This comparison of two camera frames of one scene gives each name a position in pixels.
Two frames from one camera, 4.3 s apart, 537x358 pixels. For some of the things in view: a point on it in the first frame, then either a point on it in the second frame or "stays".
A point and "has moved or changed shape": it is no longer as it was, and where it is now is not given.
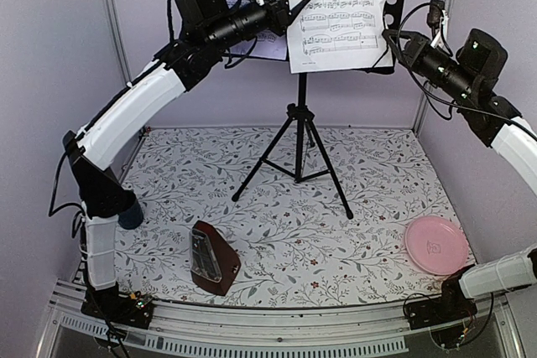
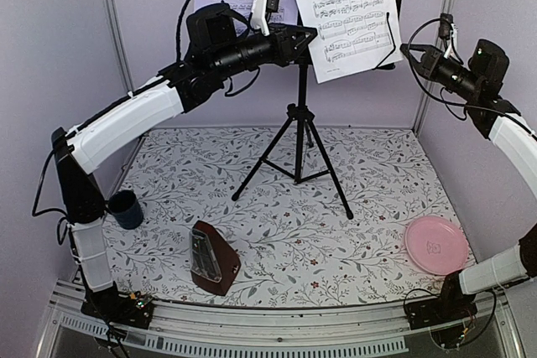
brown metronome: [214, 262] stays
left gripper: [278, 0] to [284, 34]
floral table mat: [315, 216] stays
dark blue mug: [131, 218] stays
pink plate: [436, 245] stays
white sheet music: [341, 27] has moved or changed shape
